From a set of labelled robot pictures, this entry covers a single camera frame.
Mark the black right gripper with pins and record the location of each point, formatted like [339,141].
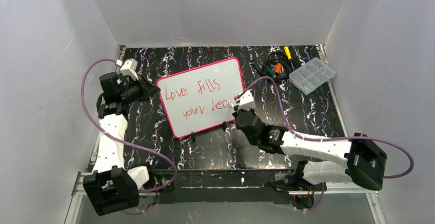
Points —
[239,118]

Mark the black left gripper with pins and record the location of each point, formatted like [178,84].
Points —
[145,88]

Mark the pink framed whiteboard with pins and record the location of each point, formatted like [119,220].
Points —
[201,98]

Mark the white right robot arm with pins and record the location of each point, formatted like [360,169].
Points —
[358,160]

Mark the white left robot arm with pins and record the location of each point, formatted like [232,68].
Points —
[111,187]

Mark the clear plastic compartment box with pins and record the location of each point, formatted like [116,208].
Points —
[310,76]

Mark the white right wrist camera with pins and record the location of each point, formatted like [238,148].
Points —
[244,101]

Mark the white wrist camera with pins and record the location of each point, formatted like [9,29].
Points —
[244,101]
[129,69]

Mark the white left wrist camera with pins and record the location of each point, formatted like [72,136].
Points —
[129,69]

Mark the green cable connector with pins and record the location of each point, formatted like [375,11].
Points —
[269,71]

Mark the orange cable connector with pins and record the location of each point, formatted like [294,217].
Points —
[277,70]

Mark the yellow handled screwdriver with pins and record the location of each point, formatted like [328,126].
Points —
[287,52]

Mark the aluminium front frame rail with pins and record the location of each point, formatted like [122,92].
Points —
[237,196]

